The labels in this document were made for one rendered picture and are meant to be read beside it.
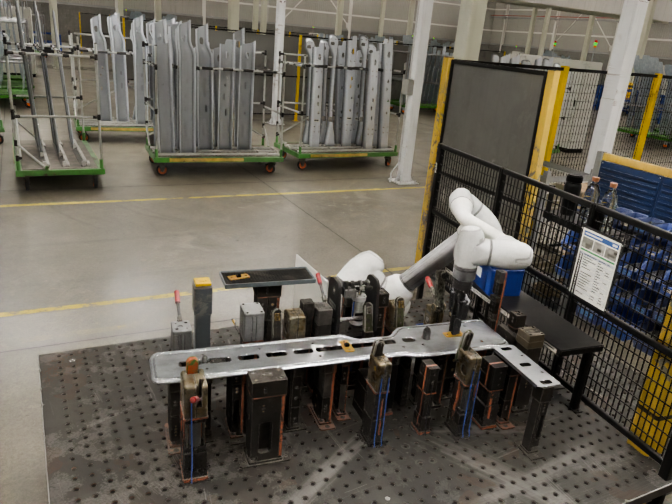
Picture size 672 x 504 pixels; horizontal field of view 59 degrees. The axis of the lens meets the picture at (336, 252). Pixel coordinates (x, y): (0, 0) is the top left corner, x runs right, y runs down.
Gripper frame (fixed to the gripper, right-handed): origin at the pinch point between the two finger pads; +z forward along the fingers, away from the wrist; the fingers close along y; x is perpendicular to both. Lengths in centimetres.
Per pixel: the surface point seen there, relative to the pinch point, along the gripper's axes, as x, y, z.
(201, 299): 96, 30, -5
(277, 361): 75, -5, 5
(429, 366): 20.9, -18.4, 5.7
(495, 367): -4.9, -23.0, 6.6
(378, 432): 40, -21, 29
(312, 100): -185, 757, -1
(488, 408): -5.8, -22.8, 25.2
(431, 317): 2.8, 13.7, 3.3
